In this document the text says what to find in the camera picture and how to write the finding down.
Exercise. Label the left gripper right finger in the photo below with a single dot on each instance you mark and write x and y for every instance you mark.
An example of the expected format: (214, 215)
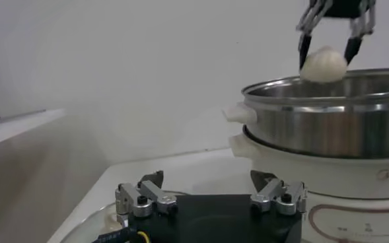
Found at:
(273, 194)

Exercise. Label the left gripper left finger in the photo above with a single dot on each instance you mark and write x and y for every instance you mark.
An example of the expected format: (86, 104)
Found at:
(141, 199)

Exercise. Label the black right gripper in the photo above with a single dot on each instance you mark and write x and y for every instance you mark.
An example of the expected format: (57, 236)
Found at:
(344, 8)

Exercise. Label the white steamed baozi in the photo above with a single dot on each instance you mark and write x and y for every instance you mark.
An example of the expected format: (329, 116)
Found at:
(324, 66)

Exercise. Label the stainless steel steamer basket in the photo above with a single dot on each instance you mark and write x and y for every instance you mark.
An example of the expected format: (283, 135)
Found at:
(313, 128)

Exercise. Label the white electric cooker pot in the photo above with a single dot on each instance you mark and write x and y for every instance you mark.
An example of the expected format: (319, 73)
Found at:
(329, 175)

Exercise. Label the white side table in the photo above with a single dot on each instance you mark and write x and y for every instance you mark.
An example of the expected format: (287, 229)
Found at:
(16, 128)

